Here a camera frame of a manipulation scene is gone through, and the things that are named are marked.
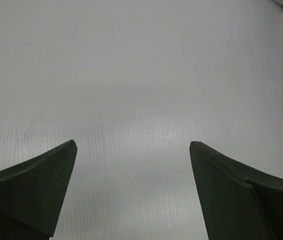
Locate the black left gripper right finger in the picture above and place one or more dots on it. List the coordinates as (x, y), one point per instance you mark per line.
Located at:
(237, 201)

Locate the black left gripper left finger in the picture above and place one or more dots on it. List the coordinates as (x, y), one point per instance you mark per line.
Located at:
(32, 194)

